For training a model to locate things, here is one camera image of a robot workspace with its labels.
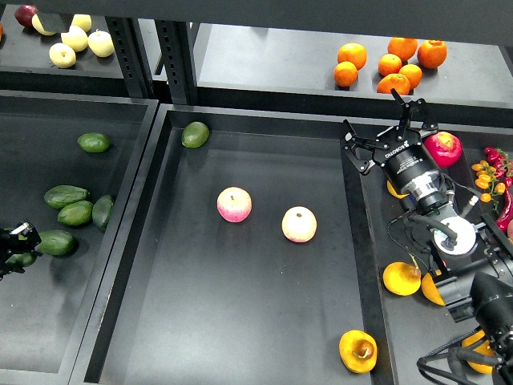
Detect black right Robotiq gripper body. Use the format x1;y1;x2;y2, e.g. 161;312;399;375
372;126;440;188

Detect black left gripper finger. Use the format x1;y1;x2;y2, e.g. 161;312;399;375
0;259;25;280
6;220;41;256

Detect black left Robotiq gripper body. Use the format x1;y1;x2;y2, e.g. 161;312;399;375
0;229;12;265

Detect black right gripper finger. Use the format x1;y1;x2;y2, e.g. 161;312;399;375
390;88;438;139
341;120;383;175

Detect yellow pear beside arm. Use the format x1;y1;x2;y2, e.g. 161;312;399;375
421;274;445;306

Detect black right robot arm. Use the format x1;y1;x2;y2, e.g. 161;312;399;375
341;99;512;384

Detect yellow pear under right gripper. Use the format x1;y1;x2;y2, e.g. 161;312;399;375
386;180;408;199

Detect green avocado left tray upper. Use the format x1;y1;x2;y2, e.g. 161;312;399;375
43;184;89;209

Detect green avocado tray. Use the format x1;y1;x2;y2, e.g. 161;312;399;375
57;201;93;227
43;184;89;209
77;132;111;153

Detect green avocado left tray middle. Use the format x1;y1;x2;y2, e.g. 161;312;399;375
57;201;93;227

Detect dark green avocado upright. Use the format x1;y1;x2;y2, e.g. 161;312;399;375
91;195;115;231

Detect green avocado left tray top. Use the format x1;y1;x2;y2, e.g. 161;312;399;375
77;132;111;153

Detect yellow pear right tray middle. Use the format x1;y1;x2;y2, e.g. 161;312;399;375
382;253;422;296

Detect green avocado at tray corner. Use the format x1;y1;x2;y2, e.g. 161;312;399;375
181;121;210;148

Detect pale yellow pear front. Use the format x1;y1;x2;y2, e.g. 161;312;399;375
49;43;76;68

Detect yellow pear in centre tray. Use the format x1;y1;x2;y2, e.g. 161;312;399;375
339;330;378;374

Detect pale yellow pear middle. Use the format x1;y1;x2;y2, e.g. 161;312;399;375
60;25;88;52

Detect pale yellow pear half hidden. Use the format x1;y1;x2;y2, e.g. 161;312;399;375
31;14;55;36

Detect pale yellow pear back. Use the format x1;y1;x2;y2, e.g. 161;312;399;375
71;14;92;33

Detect red apple right tray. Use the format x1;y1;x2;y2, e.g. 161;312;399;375
424;132;463;168

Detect orange front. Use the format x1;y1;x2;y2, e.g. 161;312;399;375
377;73;410;95

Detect orange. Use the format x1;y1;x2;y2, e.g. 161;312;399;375
417;40;447;69
333;61;358;87
337;43;367;71
378;54;402;76
387;37;418;62
399;64;423;90
377;73;410;95

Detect orange right lower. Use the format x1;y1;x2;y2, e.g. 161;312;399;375
399;64;423;90

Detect black left tray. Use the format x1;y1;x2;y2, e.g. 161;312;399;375
1;91;158;384

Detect black tray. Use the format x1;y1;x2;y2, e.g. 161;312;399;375
1;91;158;384
71;105;379;384
339;132;513;385

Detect orange top right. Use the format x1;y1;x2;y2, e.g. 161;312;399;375
417;40;447;69

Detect orange centre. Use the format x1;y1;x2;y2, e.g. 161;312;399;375
378;54;402;76

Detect orange lower left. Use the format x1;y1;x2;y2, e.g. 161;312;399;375
333;61;358;87

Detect orange top middle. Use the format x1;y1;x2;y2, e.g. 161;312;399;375
387;37;418;62

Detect cherry tomato bunch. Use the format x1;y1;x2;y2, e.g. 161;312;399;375
471;147;512;203

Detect black right tray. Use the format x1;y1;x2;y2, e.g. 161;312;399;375
339;132;513;385

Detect pale yellow pink apple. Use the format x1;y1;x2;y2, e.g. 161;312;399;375
281;206;317;243

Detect orange top left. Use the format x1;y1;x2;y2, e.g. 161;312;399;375
337;43;367;71

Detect red chili pepper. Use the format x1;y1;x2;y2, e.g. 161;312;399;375
495;188;512;232

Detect pink red apple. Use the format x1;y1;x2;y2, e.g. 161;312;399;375
216;186;252;223

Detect black centre tray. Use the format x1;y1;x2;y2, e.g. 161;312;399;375
71;105;379;384

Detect black shelf upright posts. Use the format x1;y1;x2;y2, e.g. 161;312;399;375
105;16;200;106

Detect dark red apple on shelf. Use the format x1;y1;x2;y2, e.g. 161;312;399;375
14;5;37;29

